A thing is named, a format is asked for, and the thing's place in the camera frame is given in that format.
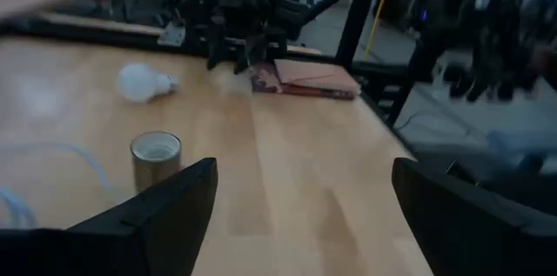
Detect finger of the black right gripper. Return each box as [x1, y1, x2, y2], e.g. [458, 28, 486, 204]
[205, 27, 228, 71]
[232, 40, 258, 76]

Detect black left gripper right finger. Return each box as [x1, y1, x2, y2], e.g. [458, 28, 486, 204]
[391, 157, 557, 276]

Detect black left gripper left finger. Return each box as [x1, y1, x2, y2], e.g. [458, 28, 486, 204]
[0, 157, 219, 276]

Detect white globe lightbulb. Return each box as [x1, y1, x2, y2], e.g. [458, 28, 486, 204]
[116, 62, 180, 104]

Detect brass lamp socket base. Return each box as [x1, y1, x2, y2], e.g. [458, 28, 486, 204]
[129, 131, 183, 194]

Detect maroon patterned notebook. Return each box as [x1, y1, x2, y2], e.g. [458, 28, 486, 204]
[249, 61, 359, 101]

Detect pink notebook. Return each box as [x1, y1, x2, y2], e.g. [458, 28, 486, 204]
[273, 57, 362, 94]

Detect silver mounting bracket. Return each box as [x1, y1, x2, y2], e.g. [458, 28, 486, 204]
[156, 21, 188, 48]

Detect white lamp power cable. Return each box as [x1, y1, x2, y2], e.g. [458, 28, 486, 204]
[0, 140, 112, 230]

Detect black aluminium table frame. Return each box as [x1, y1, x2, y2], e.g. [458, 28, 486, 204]
[0, 0, 480, 146]

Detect black floor cables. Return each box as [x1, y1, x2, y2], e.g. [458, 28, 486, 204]
[393, 110, 484, 142]

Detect yellow hanging strap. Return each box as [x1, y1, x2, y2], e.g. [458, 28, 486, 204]
[362, 0, 389, 63]

